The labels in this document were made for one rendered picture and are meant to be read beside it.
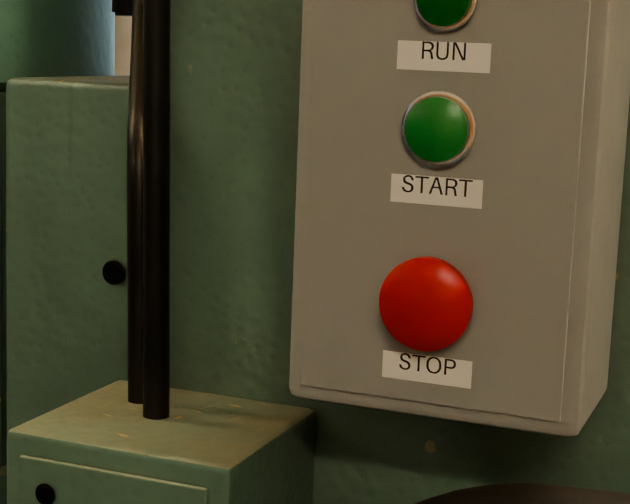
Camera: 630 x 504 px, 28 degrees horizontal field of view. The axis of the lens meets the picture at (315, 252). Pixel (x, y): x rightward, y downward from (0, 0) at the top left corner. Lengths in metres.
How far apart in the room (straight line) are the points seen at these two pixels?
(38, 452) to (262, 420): 0.08
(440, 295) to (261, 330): 0.12
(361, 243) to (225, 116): 0.11
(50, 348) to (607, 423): 0.26
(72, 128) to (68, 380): 0.12
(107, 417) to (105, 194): 0.13
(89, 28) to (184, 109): 0.16
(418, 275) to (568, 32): 0.09
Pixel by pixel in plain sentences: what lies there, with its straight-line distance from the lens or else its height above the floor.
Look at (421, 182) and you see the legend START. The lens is 0.40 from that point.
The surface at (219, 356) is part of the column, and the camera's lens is 0.51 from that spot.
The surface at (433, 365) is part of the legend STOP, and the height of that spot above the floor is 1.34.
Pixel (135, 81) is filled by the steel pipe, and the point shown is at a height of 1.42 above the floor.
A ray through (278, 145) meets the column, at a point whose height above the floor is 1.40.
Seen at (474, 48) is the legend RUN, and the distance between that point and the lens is 0.39.
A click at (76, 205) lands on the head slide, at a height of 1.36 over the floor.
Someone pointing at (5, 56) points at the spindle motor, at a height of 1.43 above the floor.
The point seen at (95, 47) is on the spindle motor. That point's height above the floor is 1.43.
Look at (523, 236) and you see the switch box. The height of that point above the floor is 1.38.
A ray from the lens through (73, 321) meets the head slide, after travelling 0.58.
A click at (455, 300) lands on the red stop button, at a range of 0.39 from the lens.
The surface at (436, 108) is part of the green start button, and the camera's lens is 0.39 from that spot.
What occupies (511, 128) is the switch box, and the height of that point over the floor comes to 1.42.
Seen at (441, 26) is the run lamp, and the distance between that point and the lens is 0.39.
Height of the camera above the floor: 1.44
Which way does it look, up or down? 9 degrees down
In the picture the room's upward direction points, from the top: 2 degrees clockwise
